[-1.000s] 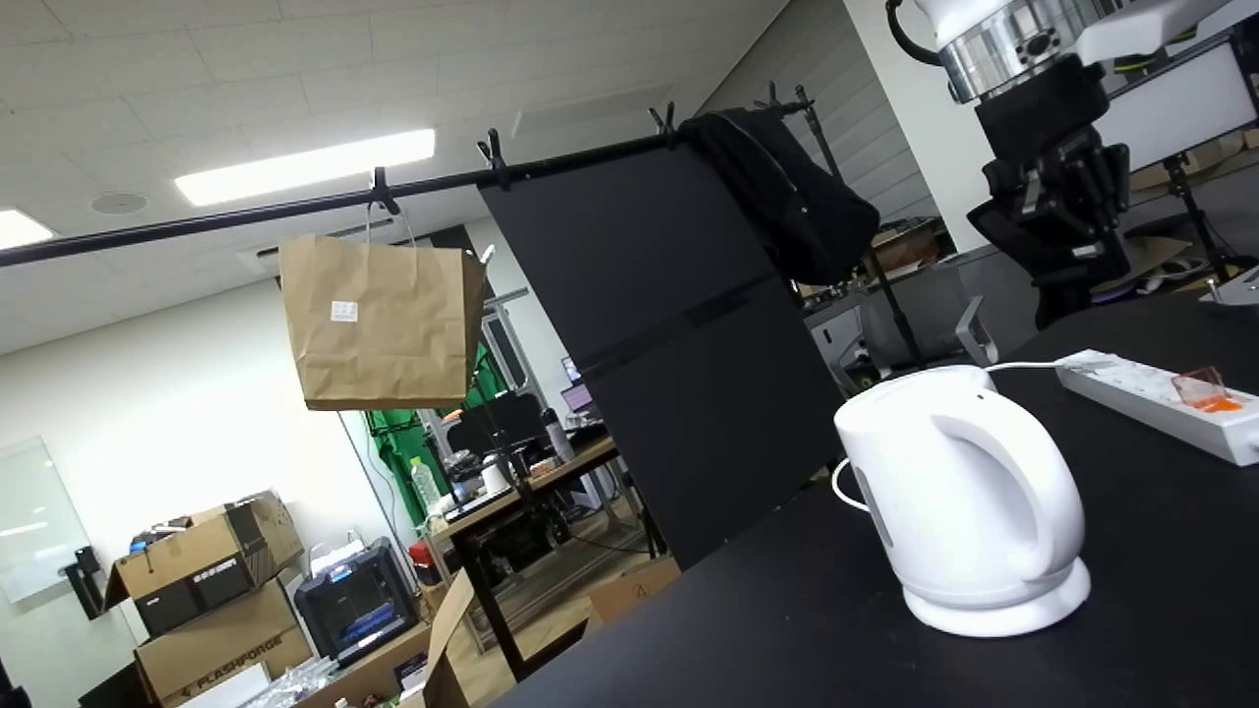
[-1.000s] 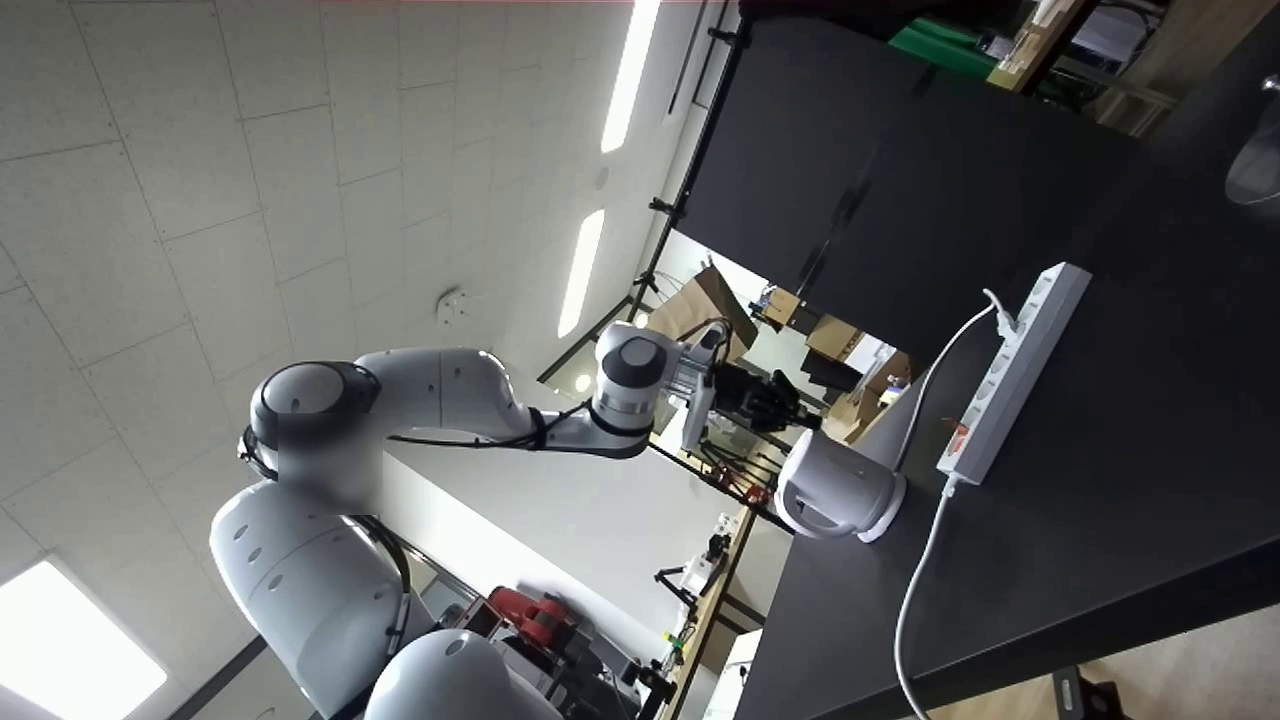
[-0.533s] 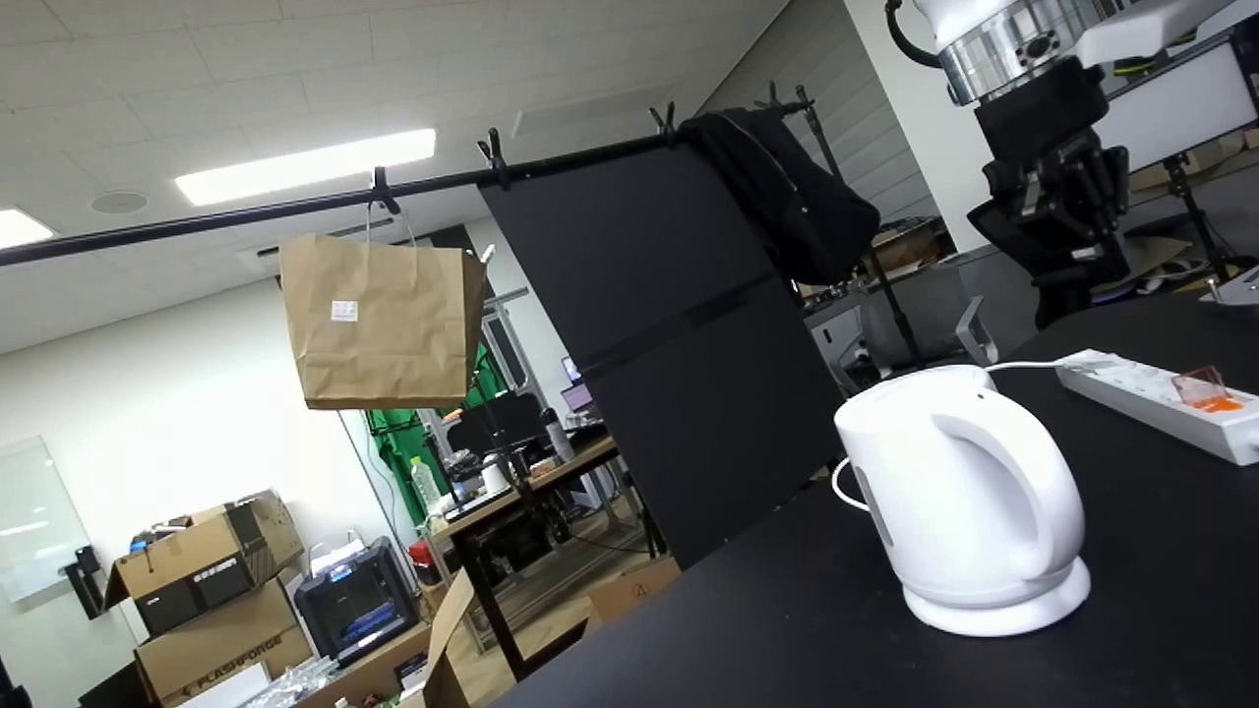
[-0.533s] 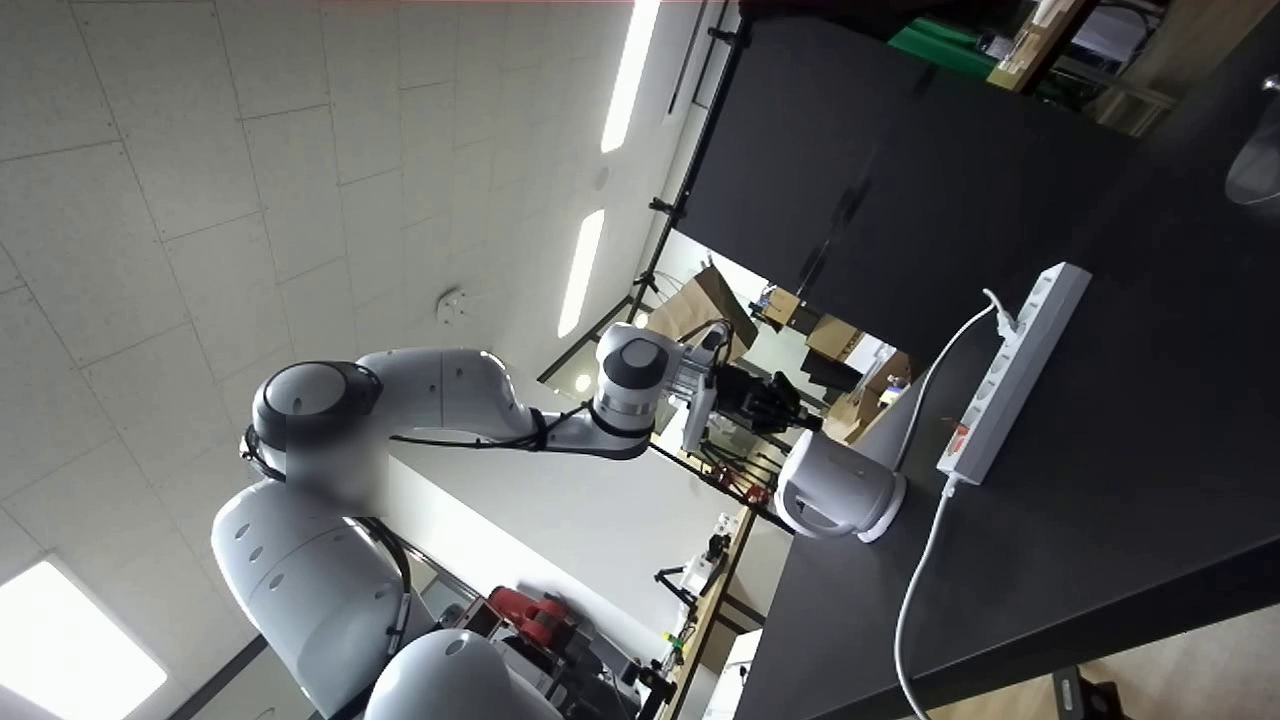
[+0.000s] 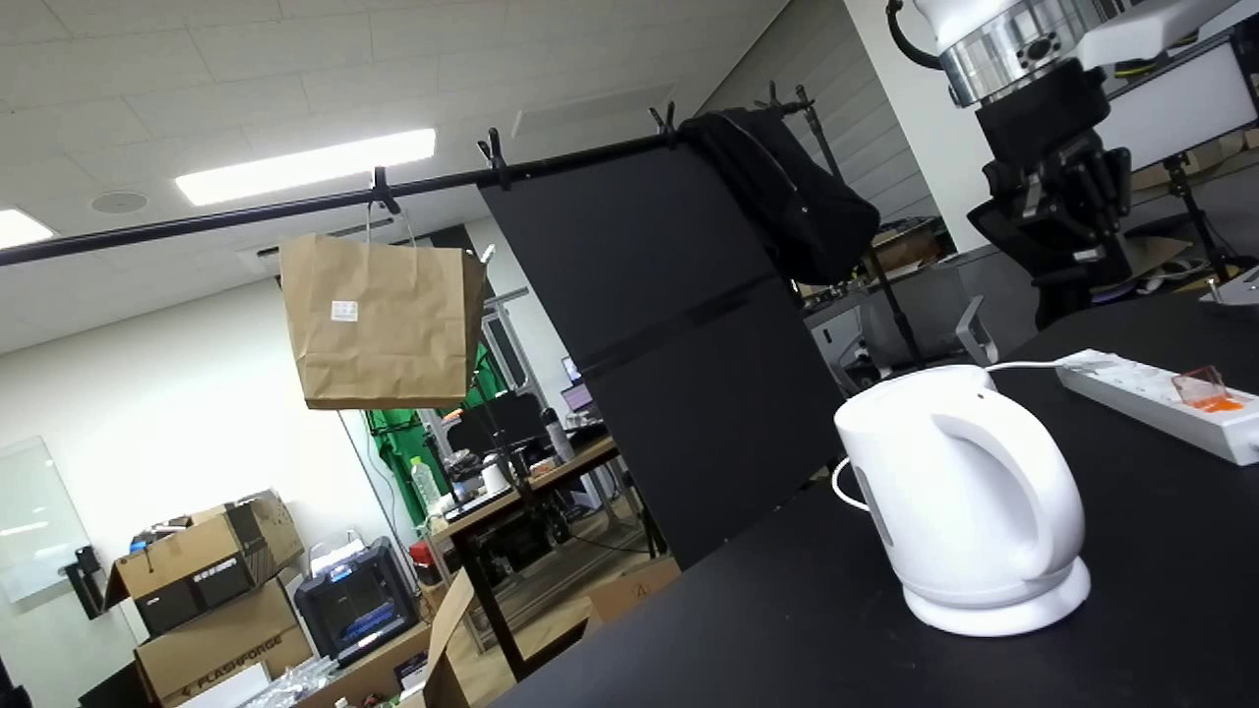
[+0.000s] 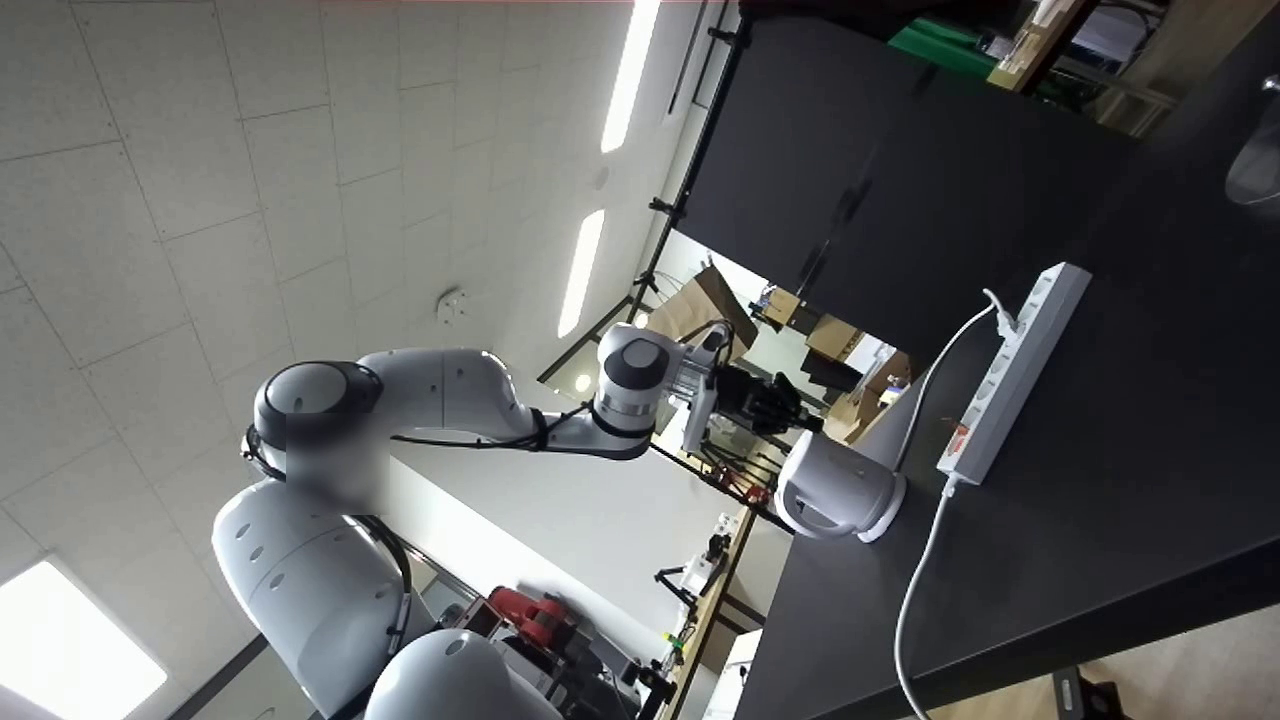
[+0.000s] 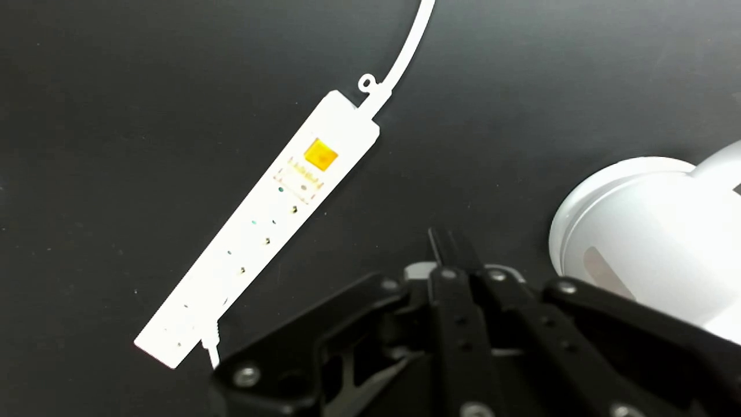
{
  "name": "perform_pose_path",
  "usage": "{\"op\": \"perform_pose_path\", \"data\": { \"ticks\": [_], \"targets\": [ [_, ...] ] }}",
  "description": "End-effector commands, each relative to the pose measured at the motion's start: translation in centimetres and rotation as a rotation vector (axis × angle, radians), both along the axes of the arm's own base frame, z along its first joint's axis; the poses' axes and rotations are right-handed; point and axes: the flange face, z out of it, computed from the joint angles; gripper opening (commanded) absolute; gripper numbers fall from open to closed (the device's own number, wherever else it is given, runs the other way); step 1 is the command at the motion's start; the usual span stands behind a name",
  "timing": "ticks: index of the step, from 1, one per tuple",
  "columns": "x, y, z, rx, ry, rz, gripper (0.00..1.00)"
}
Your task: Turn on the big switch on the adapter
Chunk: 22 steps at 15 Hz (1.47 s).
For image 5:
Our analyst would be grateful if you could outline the brown paper bag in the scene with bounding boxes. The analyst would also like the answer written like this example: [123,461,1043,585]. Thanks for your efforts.
[276,233,489,414]

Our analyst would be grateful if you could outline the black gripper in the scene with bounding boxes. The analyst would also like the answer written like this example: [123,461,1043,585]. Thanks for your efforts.
[963,59,1135,330]

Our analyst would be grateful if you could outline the black backdrop pole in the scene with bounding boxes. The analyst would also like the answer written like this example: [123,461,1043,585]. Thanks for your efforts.
[0,90,818,270]

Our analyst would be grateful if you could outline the black spring clamp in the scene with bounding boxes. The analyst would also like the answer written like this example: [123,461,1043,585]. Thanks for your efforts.
[470,127,516,187]
[367,161,403,219]
[646,98,685,144]

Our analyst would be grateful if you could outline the long ceiling light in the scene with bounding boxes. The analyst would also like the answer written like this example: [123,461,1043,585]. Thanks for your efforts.
[173,127,441,214]
[0,203,59,254]

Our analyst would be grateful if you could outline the wooden desk black frame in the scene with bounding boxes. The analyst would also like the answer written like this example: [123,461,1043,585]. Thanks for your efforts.
[434,431,666,684]

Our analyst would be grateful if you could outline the black backdrop panel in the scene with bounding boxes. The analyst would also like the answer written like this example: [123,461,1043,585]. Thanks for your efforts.
[476,135,847,575]

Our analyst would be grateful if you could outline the black 3D printer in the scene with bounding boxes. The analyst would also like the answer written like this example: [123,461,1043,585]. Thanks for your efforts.
[291,540,424,670]

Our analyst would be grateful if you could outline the black hanging jacket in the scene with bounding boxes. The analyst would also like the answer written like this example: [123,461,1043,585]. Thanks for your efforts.
[678,107,886,292]

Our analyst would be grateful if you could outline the white electric kettle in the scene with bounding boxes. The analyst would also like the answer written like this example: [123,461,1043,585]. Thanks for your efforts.
[831,362,1093,642]

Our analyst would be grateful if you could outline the white power strip adapter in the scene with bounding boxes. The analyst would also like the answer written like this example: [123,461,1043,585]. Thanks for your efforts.
[1049,347,1259,472]

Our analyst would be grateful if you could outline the cardboard box with black print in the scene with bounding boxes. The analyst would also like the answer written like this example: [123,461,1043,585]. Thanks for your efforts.
[107,486,308,638]

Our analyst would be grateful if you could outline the large plain cardboard box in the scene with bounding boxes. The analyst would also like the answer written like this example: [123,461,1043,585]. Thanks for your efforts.
[129,579,323,708]

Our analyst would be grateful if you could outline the black backdrop stand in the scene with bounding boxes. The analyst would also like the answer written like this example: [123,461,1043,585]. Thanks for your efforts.
[755,84,928,371]

